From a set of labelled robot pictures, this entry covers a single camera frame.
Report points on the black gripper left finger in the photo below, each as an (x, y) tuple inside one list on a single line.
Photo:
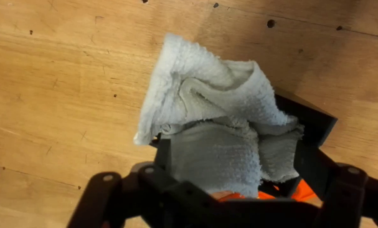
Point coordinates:
[(149, 192)]

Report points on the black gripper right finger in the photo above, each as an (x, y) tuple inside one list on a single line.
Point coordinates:
[(348, 192)]

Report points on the white terry cloth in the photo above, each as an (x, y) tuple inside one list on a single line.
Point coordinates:
[(184, 73)]

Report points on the black perforated box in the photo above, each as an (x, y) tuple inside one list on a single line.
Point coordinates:
[(307, 139)]

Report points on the orange and black tool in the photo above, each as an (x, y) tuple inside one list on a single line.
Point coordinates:
[(295, 189)]

